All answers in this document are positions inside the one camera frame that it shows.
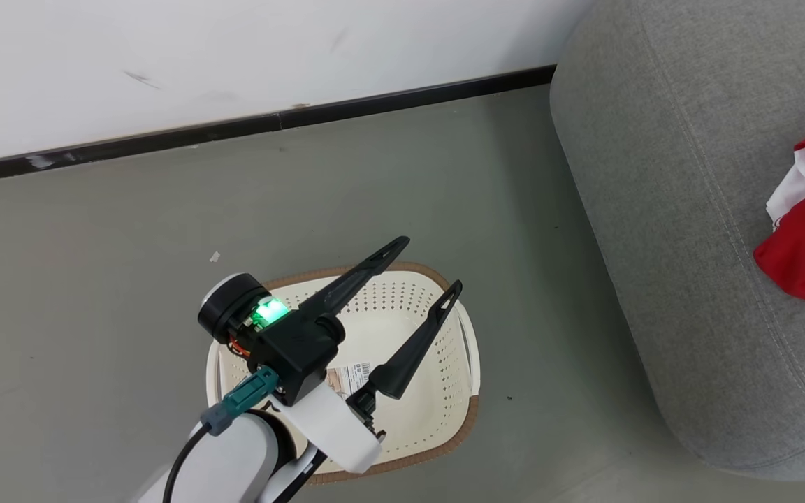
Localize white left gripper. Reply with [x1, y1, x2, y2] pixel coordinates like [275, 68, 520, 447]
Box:
[277, 235, 464, 474]

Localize grey fabric sofa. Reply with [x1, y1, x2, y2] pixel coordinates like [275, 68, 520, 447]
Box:
[549, 0, 805, 481]

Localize white printed basket sticker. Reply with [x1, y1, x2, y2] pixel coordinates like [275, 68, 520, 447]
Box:
[326, 361, 373, 399]

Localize white perforated laundry basket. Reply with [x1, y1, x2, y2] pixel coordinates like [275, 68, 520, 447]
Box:
[205, 262, 480, 484]

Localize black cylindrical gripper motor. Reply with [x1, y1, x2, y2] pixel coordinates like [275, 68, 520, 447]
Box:
[197, 272, 289, 350]

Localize black baseboard strip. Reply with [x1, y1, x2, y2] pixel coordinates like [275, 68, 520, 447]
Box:
[0, 65, 557, 186]

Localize black cable with teal connector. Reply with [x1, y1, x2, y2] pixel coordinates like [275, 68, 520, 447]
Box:
[161, 366, 282, 503]

